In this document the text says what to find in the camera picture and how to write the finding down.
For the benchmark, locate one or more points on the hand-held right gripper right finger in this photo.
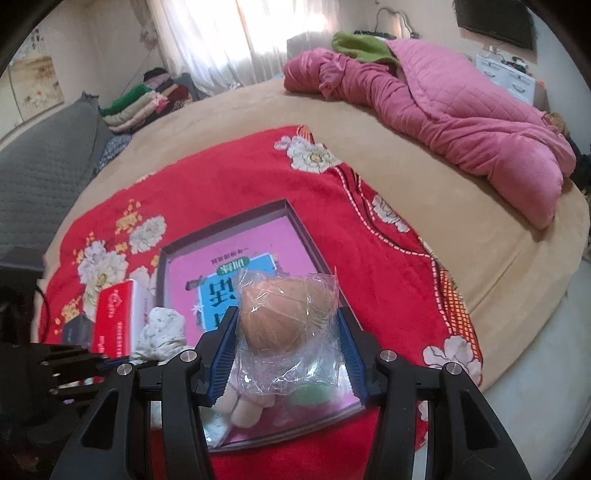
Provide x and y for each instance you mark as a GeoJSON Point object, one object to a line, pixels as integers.
{"type": "Point", "coordinates": [353, 364]}

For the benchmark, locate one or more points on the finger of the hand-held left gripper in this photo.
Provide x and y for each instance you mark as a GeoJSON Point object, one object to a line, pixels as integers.
{"type": "Point", "coordinates": [69, 383]}
{"type": "Point", "coordinates": [69, 355]}

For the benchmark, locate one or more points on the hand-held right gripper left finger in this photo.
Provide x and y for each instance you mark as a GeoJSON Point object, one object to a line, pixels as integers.
{"type": "Point", "coordinates": [226, 364]}

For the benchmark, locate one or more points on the white purple plush toy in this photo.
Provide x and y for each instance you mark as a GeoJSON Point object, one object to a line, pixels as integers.
{"type": "Point", "coordinates": [242, 406]}

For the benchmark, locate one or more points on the floral tissue pack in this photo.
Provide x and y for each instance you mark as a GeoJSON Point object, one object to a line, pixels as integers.
{"type": "Point", "coordinates": [217, 427]}

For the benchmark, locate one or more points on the beige sponge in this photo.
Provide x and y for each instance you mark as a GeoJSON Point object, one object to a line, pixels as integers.
{"type": "Point", "coordinates": [277, 318]}

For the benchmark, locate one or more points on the white floral scrunchie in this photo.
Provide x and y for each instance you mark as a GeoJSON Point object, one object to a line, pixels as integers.
{"type": "Point", "coordinates": [161, 330]}

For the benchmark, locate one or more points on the shallow box pink inside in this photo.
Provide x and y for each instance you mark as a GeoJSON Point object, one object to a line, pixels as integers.
{"type": "Point", "coordinates": [277, 240]}

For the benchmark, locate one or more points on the black box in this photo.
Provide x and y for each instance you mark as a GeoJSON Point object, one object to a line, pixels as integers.
{"type": "Point", "coordinates": [78, 330]}

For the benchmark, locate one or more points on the red white carton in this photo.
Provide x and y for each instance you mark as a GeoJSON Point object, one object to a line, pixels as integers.
{"type": "Point", "coordinates": [115, 318]}

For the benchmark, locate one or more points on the red floral blanket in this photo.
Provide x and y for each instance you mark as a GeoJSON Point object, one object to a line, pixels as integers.
{"type": "Point", "coordinates": [231, 184]}

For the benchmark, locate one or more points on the beige bed cover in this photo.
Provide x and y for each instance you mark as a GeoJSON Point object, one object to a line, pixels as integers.
{"type": "Point", "coordinates": [415, 184]}

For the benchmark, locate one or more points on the grey quilted headboard cushion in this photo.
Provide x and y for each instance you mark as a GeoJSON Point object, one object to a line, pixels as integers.
{"type": "Point", "coordinates": [46, 161]}

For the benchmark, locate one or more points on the blue patterned cloth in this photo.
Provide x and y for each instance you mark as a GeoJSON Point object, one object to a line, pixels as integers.
{"type": "Point", "coordinates": [113, 147]}

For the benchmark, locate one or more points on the stack of folded clothes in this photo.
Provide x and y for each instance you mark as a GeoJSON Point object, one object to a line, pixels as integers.
{"type": "Point", "coordinates": [138, 101]}

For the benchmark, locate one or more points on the pink quilted blanket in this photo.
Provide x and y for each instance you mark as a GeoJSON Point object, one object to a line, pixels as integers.
{"type": "Point", "coordinates": [461, 115]}

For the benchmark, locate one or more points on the brown furry thing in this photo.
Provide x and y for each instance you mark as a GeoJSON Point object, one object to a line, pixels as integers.
{"type": "Point", "coordinates": [561, 124]}

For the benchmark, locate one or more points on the green cloth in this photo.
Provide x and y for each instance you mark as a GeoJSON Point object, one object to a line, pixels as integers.
{"type": "Point", "coordinates": [360, 46]}

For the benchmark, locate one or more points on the grey chair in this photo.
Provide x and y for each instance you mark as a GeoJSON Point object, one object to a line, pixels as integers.
{"type": "Point", "coordinates": [309, 46]}

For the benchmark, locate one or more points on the white sheer curtain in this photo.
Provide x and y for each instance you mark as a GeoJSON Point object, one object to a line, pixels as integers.
{"type": "Point", "coordinates": [207, 37]}

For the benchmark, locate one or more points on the white dresser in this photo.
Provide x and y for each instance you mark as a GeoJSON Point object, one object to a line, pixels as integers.
{"type": "Point", "coordinates": [508, 74]}

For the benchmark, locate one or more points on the white framed mirror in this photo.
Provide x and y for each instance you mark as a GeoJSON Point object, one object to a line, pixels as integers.
{"type": "Point", "coordinates": [392, 23]}

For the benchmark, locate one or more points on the black flat television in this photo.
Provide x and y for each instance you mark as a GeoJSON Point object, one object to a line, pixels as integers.
{"type": "Point", "coordinates": [498, 21]}

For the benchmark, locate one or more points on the wall painting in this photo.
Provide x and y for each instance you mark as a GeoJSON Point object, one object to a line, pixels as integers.
{"type": "Point", "coordinates": [37, 83]}

